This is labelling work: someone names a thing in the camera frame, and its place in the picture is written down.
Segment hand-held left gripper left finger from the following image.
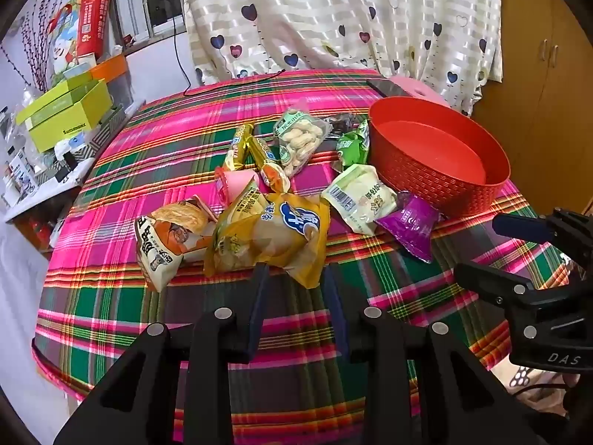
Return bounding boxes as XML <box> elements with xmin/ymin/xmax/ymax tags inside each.
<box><xmin>53</xmin><ymin>263</ymin><xmax>272</xmax><ymax>445</ymax></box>

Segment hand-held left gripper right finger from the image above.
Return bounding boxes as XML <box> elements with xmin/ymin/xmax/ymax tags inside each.
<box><xmin>323</xmin><ymin>263</ymin><xmax>550</xmax><ymax>445</ymax></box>

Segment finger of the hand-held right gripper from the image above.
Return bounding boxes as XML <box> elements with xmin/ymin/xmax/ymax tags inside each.
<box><xmin>454</xmin><ymin>263</ymin><xmax>593</xmax><ymax>374</ymax></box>
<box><xmin>492</xmin><ymin>208</ymin><xmax>593</xmax><ymax>246</ymax></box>

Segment large yellow chip bag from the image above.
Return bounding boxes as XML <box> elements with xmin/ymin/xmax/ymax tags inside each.
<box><xmin>204</xmin><ymin>184</ymin><xmax>331</xmax><ymax>289</ymax></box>

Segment purple snack packet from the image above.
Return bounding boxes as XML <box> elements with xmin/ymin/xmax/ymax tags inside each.
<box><xmin>373</xmin><ymin>190</ymin><xmax>441</xmax><ymax>264</ymax></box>

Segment white orange snack packet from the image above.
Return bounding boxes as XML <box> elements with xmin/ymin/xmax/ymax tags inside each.
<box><xmin>134</xmin><ymin>196</ymin><xmax>218</xmax><ymax>294</ymax></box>

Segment pale green snack packet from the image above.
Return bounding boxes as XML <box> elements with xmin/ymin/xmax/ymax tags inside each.
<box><xmin>321</xmin><ymin>163</ymin><xmax>399</xmax><ymax>236</ymax></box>

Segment red plastic basket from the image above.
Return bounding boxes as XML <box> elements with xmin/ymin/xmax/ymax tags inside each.
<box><xmin>368</xmin><ymin>96</ymin><xmax>511</xmax><ymax>218</ymax></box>

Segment gold wafer bar packet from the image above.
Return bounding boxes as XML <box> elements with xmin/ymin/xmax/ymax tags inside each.
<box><xmin>221</xmin><ymin>123</ymin><xmax>255</xmax><ymax>173</ymax></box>
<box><xmin>245</xmin><ymin>134</ymin><xmax>292</xmax><ymax>193</ymax></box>

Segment clear peanut bag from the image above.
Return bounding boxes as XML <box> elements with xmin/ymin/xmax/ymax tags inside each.
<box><xmin>273</xmin><ymin>108</ymin><xmax>332</xmax><ymax>179</ymax></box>

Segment dark brown snack packet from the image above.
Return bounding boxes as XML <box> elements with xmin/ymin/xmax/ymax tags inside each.
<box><xmin>324</xmin><ymin>113</ymin><xmax>369</xmax><ymax>142</ymax></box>

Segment wooden wardrobe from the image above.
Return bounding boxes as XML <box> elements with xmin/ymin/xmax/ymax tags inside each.
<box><xmin>473</xmin><ymin>0</ymin><xmax>593</xmax><ymax>223</ymax></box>

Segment pink plastic stool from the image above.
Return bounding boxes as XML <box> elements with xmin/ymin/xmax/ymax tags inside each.
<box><xmin>387</xmin><ymin>74</ymin><xmax>452</xmax><ymax>109</ymax></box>

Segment black phone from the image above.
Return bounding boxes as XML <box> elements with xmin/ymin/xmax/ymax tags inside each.
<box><xmin>367</xmin><ymin>79</ymin><xmax>413</xmax><ymax>99</ymax></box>

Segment black white striped box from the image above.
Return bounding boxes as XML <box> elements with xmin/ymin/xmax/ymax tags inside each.
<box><xmin>39</xmin><ymin>106</ymin><xmax>126</xmax><ymax>181</ymax></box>

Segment white side table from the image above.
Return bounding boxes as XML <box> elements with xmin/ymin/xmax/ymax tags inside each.
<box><xmin>4</xmin><ymin>102</ymin><xmax>140</xmax><ymax>223</ymax></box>

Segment lime green open box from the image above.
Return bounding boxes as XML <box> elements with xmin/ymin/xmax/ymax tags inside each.
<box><xmin>28</xmin><ymin>81</ymin><xmax>114</xmax><ymax>154</ymax></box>

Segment clear bin with orange lid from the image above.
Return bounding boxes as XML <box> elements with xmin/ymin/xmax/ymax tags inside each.
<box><xmin>90</xmin><ymin>54</ymin><xmax>135</xmax><ymax>114</ymax></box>

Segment lime green flat box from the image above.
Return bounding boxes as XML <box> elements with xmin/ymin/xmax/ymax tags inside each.
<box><xmin>16</xmin><ymin>78</ymin><xmax>100</xmax><ymax>126</ymax></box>

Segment heart print curtain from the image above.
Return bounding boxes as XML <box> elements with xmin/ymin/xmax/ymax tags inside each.
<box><xmin>180</xmin><ymin>0</ymin><xmax>503</xmax><ymax>116</ymax></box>

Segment window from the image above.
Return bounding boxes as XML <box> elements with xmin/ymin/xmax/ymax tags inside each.
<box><xmin>111</xmin><ymin>0</ymin><xmax>186</xmax><ymax>42</ymax></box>

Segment red carton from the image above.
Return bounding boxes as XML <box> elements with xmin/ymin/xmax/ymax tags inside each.
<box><xmin>76</xmin><ymin>0</ymin><xmax>112</xmax><ymax>59</ymax></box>

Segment pink bud branches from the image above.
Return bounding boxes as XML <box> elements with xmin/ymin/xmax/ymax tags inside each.
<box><xmin>0</xmin><ymin>0</ymin><xmax>61</xmax><ymax>93</ymax></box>

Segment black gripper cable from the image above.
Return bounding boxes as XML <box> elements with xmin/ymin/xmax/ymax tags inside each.
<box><xmin>510</xmin><ymin>380</ymin><xmax>568</xmax><ymax>397</ymax></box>

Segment thin black cable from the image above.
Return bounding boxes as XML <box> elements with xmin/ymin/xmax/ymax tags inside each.
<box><xmin>172</xmin><ymin>14</ymin><xmax>286</xmax><ymax>97</ymax></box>

